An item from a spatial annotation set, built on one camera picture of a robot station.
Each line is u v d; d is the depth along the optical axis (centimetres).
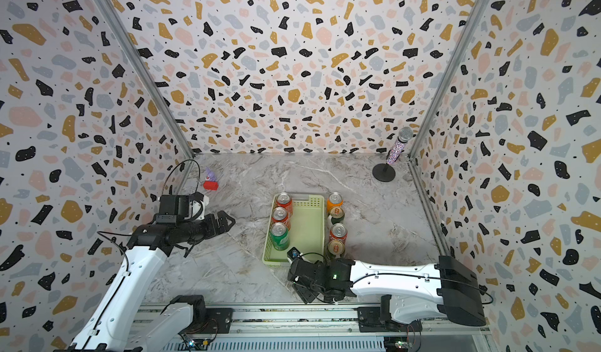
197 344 71
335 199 92
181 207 59
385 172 116
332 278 52
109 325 39
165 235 52
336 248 78
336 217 87
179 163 118
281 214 88
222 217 69
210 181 110
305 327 73
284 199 92
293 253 67
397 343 71
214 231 66
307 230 95
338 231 83
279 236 82
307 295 65
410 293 45
